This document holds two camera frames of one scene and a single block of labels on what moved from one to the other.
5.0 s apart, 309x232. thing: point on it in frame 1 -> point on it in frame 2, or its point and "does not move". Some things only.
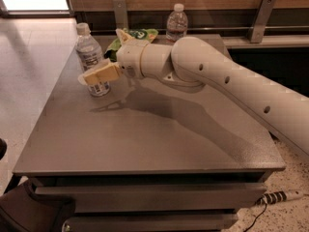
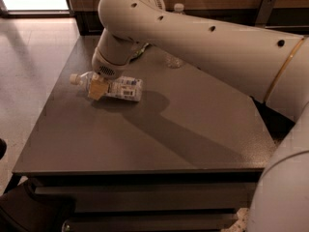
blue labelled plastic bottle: x=90 y=52 -> x=120 y=86
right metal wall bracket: x=259 y=25 does not move
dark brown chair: x=23 y=210 does not move
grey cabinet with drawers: x=152 y=156 does not move
